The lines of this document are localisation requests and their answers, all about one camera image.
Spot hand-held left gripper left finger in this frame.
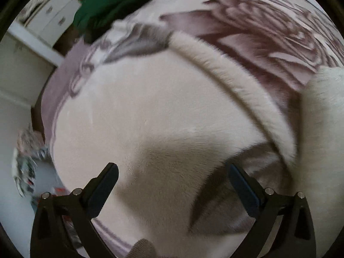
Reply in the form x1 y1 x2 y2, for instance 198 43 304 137
30 163 119 258

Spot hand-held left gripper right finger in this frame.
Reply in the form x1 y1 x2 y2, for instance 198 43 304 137
228 163 316 258

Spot floral plush blanket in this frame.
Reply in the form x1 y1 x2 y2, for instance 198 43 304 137
40 0 344 258

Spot white drawer unit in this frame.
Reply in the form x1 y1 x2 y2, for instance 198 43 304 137
25 0 81 47

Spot green pants with white stripes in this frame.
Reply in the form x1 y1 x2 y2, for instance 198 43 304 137
72 0 160 41

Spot white wardrobe frame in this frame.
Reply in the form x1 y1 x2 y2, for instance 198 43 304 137
0 21 65 108

